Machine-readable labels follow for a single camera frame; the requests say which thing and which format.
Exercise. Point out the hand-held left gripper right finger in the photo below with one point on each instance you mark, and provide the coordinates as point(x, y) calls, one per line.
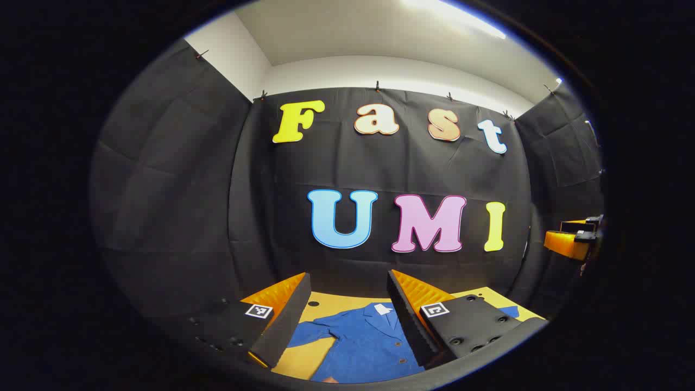
point(404, 315)

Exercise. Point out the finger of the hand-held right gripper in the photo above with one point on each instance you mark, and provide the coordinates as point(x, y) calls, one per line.
point(564, 244)
point(573, 223)

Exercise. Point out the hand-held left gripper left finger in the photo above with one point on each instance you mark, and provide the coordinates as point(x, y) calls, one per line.
point(288, 315)

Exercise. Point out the row of black cloth clips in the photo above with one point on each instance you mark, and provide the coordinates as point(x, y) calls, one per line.
point(377, 86)

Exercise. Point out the black backdrop cloth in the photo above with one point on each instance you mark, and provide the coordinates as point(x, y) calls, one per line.
point(179, 190)

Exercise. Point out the blue button shirt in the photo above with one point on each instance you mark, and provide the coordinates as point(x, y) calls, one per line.
point(364, 342)

